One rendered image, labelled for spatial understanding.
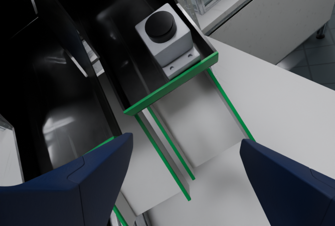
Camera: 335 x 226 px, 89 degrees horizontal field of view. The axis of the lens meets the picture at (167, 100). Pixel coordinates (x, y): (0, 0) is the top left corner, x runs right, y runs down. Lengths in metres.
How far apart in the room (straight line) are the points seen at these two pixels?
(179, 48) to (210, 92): 0.18
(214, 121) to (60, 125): 0.26
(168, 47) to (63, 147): 0.19
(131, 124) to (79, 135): 0.12
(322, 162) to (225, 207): 0.23
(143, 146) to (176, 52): 0.22
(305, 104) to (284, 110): 0.05
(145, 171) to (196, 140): 0.12
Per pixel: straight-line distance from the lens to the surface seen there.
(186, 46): 0.19
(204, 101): 0.35
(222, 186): 0.49
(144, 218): 0.54
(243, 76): 0.64
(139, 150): 0.36
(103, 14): 0.33
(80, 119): 0.26
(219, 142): 0.37
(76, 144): 0.26
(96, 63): 0.29
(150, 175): 0.37
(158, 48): 0.17
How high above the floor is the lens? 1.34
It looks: 45 degrees down
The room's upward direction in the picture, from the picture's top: 38 degrees counter-clockwise
